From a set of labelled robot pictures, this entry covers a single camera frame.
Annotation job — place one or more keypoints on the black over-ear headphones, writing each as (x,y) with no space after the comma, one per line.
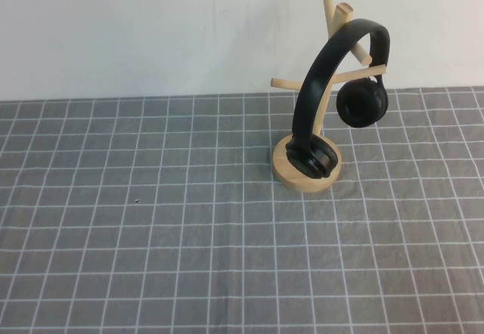
(314,81)

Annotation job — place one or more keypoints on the wooden headphone stand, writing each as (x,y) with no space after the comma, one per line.
(302,185)

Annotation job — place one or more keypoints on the grey white-checked tablecloth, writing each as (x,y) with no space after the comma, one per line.
(151,235)

